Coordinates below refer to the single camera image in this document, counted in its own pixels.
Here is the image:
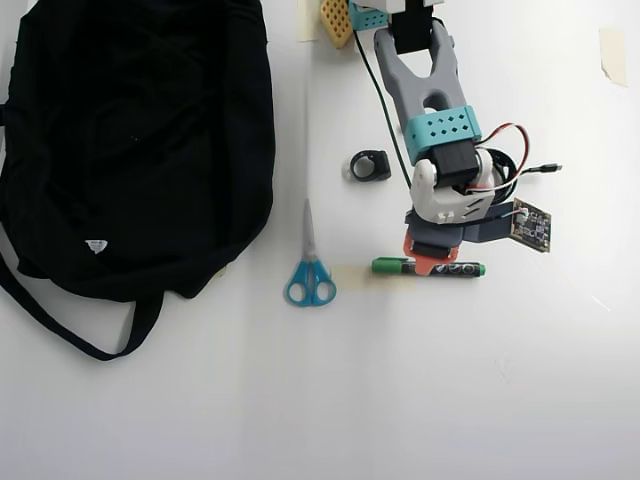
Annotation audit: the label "blue-handled scissors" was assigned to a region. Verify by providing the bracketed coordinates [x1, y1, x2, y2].
[285, 198, 336, 307]

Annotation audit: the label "black fabric bag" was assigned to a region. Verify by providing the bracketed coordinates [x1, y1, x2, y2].
[0, 0, 277, 362]

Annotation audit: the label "coiled black USB cable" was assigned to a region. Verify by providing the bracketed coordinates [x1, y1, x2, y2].
[487, 147, 564, 206]

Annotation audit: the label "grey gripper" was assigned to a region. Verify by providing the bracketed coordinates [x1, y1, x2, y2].
[402, 213, 469, 276]

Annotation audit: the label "red white servo wire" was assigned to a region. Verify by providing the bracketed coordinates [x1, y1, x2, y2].
[462, 122, 532, 196]

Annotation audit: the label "torn beige masking tape piece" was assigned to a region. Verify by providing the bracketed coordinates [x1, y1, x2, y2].
[598, 28, 630, 89]

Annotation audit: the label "narrow beige masking tape piece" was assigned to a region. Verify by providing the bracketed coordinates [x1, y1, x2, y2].
[297, 0, 321, 43]

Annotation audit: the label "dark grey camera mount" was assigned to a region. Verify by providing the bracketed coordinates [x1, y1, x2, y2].
[462, 202, 516, 245]

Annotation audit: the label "long beige masking tape strip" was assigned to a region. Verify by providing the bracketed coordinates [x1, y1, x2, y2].
[332, 264, 416, 292]

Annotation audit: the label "camera circuit board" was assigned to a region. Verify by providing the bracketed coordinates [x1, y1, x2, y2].
[509, 197, 554, 255]

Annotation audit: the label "thin black camera cable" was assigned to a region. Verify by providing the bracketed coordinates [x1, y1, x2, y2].
[352, 28, 414, 191]

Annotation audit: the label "yellow perforated block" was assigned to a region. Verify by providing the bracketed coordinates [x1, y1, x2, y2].
[319, 0, 354, 51]

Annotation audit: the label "green marker with black barrel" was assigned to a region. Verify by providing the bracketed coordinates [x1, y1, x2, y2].
[370, 257, 488, 278]

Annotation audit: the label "small black ring clamp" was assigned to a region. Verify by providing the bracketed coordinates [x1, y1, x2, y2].
[348, 149, 392, 183]

